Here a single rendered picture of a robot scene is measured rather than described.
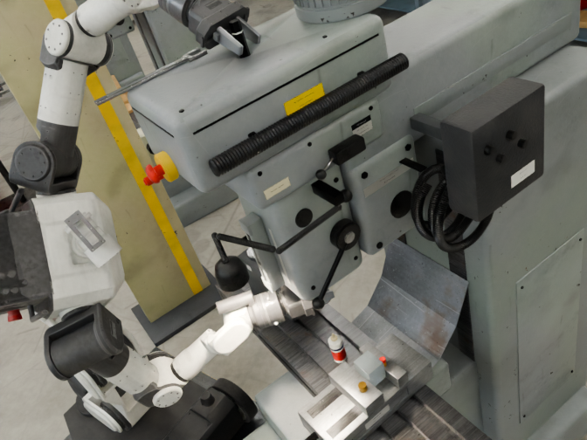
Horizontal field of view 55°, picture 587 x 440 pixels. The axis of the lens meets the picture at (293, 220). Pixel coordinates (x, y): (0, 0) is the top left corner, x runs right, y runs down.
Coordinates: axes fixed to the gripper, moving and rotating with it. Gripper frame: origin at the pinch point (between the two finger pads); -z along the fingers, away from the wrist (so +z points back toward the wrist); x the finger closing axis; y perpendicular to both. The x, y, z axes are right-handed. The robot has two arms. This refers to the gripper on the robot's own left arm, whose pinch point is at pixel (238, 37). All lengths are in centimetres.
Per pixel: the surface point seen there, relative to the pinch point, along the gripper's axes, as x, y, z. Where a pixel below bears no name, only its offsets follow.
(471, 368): -30, -93, -81
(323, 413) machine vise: 19, -75, -55
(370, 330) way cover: -18, -94, -50
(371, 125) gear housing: -14.1, -13.5, -26.1
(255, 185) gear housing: 14.0, -15.5, -19.1
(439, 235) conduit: -11, -26, -51
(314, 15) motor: -14.3, 1.9, -6.5
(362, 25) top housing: -16.0, 4.8, -16.3
